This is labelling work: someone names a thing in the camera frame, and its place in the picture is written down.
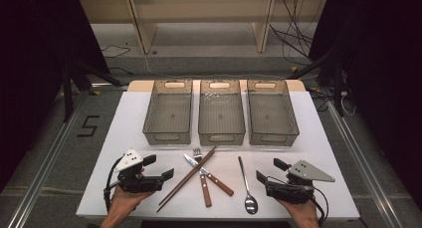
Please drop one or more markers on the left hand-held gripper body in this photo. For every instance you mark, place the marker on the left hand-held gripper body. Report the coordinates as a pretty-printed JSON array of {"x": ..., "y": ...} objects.
[{"x": 139, "y": 183}]

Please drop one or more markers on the person's right hand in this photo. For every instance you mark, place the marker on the person's right hand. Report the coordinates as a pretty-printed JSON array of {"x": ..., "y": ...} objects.
[{"x": 303, "y": 213}]

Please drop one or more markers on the person's left hand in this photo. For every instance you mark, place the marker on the person's left hand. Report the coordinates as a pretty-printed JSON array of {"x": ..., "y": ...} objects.
[{"x": 122, "y": 201}]

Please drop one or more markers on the smoky transparent plastic bin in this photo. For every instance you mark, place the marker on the smoky transparent plastic bin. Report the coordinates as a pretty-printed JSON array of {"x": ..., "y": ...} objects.
[
  {"x": 270, "y": 116},
  {"x": 169, "y": 115},
  {"x": 221, "y": 116}
]

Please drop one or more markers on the white table cover sheet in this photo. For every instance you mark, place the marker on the white table cover sheet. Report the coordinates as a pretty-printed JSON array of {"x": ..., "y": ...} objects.
[{"x": 308, "y": 145}]

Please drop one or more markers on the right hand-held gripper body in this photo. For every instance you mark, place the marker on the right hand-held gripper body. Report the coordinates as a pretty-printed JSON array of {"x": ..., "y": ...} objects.
[{"x": 292, "y": 191}]

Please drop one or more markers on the black metal stand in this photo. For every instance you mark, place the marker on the black metal stand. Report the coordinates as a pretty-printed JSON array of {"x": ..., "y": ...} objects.
[{"x": 336, "y": 85}]

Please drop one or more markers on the silver metal spoon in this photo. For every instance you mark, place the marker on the silver metal spoon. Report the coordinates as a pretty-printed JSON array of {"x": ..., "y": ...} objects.
[{"x": 251, "y": 204}]

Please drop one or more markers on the beige wooden shelf unit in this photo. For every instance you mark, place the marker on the beige wooden shelf unit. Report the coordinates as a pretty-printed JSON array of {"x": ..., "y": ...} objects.
[{"x": 146, "y": 25}]

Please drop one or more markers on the black curtain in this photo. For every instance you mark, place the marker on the black curtain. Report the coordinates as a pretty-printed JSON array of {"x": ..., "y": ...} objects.
[
  {"x": 30, "y": 55},
  {"x": 381, "y": 55}
]

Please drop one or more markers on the aluminium floor rail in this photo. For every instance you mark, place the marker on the aluminium floor rail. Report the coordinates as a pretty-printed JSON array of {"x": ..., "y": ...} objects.
[
  {"x": 40, "y": 178},
  {"x": 365, "y": 168}
]

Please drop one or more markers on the black tripod stand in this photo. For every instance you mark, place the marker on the black tripod stand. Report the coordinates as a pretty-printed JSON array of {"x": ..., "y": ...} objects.
[{"x": 68, "y": 95}]

